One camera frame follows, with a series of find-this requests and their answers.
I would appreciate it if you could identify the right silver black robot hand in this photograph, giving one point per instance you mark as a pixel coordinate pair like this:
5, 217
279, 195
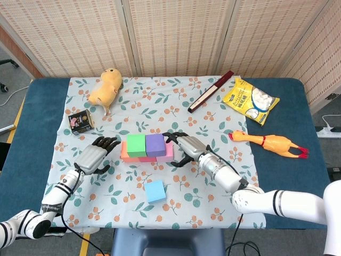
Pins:
193, 149

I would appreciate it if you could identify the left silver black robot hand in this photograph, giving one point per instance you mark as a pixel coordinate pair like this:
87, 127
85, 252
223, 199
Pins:
90, 158

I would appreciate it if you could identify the pink cube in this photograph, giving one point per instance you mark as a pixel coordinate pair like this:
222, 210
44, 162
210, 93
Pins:
166, 156

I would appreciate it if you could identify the orange cube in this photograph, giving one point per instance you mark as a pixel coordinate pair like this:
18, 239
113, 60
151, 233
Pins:
123, 154

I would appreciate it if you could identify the purple cube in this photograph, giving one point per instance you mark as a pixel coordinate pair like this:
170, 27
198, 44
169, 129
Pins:
155, 144

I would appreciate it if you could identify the red cube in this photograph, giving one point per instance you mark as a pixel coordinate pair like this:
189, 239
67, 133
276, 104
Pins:
147, 159

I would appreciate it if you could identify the green cube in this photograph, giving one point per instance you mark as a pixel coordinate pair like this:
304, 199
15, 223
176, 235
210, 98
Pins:
136, 145

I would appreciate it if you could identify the light blue cube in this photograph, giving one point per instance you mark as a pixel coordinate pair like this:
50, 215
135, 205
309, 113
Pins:
155, 192

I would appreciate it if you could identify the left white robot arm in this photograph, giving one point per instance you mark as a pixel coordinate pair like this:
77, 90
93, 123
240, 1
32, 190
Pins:
40, 210

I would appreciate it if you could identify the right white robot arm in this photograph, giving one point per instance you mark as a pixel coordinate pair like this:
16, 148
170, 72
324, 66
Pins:
266, 192

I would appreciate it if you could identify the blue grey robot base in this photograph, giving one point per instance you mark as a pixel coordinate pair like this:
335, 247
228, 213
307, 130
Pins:
167, 242

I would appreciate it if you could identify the black tin can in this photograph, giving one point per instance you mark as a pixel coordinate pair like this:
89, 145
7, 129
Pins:
81, 122

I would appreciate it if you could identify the floral print tablecloth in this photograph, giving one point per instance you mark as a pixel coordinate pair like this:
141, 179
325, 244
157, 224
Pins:
120, 192

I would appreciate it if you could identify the dark red long box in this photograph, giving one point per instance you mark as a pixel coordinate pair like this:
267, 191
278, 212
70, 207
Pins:
210, 92

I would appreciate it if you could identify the yellow plush pig toy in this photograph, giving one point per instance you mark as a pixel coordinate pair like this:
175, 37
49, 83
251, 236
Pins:
105, 89

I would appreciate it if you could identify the yellow cotton ball bag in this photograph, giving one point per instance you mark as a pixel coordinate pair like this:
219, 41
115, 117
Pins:
247, 101

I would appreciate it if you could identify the dark teal table padding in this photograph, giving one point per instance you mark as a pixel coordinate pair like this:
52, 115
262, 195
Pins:
34, 106

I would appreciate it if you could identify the yellow rubber chicken toy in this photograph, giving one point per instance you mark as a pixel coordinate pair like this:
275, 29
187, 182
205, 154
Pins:
271, 142

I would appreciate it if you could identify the black box beside table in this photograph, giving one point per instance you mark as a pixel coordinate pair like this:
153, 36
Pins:
4, 157

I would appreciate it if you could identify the bamboo folding screen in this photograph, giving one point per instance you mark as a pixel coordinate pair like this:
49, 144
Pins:
181, 37

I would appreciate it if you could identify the black office chair base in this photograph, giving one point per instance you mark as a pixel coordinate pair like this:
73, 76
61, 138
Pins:
8, 63

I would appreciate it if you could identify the white power strip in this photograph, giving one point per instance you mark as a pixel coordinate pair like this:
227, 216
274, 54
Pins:
329, 132

